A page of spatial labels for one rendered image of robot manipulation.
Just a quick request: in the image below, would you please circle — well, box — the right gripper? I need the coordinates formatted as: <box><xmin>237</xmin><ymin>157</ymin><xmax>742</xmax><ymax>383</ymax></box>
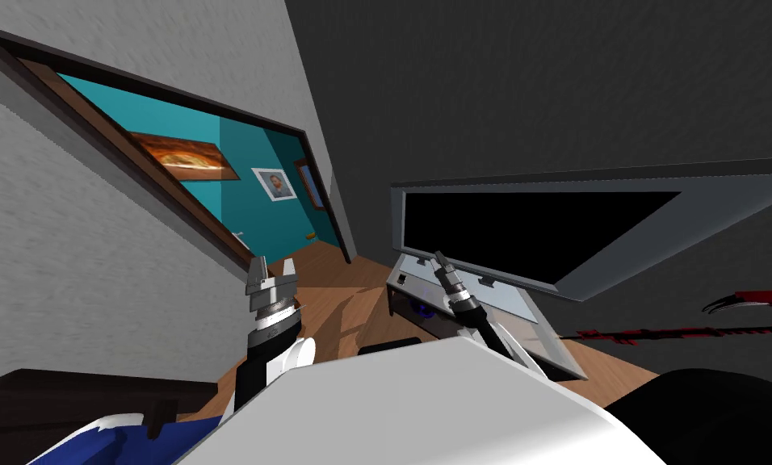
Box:
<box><xmin>431</xmin><ymin>251</ymin><xmax>464</xmax><ymax>297</ymax></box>

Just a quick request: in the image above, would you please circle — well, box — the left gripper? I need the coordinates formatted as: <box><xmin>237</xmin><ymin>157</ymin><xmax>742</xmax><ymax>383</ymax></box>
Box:
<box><xmin>244</xmin><ymin>255</ymin><xmax>300</xmax><ymax>312</ymax></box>

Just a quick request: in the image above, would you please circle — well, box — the white framed portrait picture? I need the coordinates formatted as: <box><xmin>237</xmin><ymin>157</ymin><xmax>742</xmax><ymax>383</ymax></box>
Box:
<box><xmin>250</xmin><ymin>167</ymin><xmax>299</xmax><ymax>203</ymax></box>

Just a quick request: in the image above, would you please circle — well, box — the grey glass television stand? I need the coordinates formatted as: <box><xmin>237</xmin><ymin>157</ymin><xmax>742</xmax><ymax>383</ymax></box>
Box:
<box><xmin>385</xmin><ymin>253</ymin><xmax>589</xmax><ymax>383</ymax></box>

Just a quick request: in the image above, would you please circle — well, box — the brown framed picture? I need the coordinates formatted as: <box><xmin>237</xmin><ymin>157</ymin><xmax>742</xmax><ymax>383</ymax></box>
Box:
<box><xmin>293</xmin><ymin>158</ymin><xmax>328</xmax><ymax>212</ymax></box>

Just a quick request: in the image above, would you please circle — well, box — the grey framed television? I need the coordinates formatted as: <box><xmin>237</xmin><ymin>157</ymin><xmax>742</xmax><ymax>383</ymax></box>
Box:
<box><xmin>389</xmin><ymin>157</ymin><xmax>772</xmax><ymax>303</ymax></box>

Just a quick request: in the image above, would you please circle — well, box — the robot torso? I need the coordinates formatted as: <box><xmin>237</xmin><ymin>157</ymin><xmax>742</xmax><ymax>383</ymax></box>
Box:
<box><xmin>172</xmin><ymin>335</ymin><xmax>669</xmax><ymax>465</ymax></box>

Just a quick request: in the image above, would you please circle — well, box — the orange landscape painting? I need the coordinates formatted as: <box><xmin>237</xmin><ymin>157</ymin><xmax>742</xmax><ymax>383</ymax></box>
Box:
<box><xmin>129</xmin><ymin>132</ymin><xmax>241</xmax><ymax>182</ymax></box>

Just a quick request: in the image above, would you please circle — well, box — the blue and white rounded shape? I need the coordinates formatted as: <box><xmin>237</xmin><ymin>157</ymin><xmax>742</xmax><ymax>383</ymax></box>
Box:
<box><xmin>27</xmin><ymin>413</ymin><xmax>227</xmax><ymax>465</ymax></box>

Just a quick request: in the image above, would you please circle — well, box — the dark brown cabinet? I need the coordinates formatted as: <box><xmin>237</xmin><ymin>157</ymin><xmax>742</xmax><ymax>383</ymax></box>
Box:
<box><xmin>0</xmin><ymin>367</ymin><xmax>220</xmax><ymax>448</ymax></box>

